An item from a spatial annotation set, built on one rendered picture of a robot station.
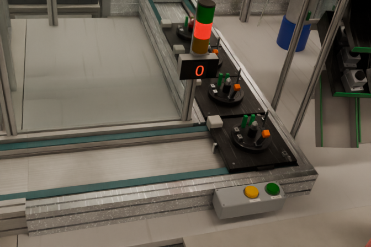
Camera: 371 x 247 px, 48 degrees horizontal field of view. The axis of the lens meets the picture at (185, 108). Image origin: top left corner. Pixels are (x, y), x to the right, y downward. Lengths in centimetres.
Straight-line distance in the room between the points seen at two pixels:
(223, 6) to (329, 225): 149
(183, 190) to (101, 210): 24
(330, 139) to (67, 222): 88
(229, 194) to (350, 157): 61
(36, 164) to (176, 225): 47
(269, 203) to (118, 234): 45
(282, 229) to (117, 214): 51
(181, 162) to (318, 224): 47
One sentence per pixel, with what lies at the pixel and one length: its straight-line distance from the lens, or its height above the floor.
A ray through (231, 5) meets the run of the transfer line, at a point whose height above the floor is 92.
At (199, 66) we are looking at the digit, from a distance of 128.
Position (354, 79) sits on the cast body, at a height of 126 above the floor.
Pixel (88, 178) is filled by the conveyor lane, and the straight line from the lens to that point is 131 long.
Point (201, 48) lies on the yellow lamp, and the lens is 125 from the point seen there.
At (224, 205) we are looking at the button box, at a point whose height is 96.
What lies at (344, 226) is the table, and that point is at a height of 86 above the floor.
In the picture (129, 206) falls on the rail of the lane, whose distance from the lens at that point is 122.
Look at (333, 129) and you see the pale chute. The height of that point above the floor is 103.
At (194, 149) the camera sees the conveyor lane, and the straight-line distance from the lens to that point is 143.
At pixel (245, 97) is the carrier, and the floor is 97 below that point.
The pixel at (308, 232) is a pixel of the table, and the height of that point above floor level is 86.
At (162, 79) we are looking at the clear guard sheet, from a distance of 134.
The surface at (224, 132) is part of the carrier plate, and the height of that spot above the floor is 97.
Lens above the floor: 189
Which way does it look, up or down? 38 degrees down
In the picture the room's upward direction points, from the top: 9 degrees clockwise
